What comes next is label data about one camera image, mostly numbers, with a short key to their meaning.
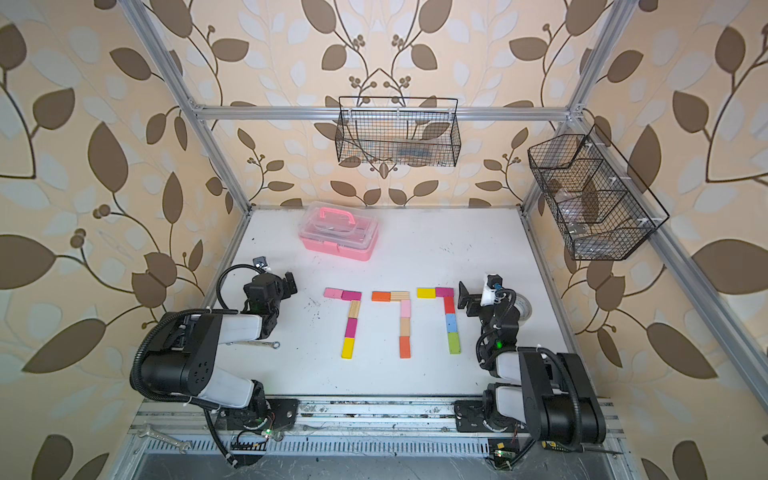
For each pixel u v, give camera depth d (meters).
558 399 0.42
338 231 1.01
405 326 0.89
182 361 0.45
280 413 0.74
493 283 0.74
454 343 0.87
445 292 0.97
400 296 0.94
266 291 0.73
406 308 0.94
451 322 0.90
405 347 0.86
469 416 0.74
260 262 0.82
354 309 0.93
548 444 0.68
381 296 0.96
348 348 0.85
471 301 0.79
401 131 0.96
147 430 0.72
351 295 0.97
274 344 0.86
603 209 0.73
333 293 0.96
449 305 0.94
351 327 0.89
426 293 0.97
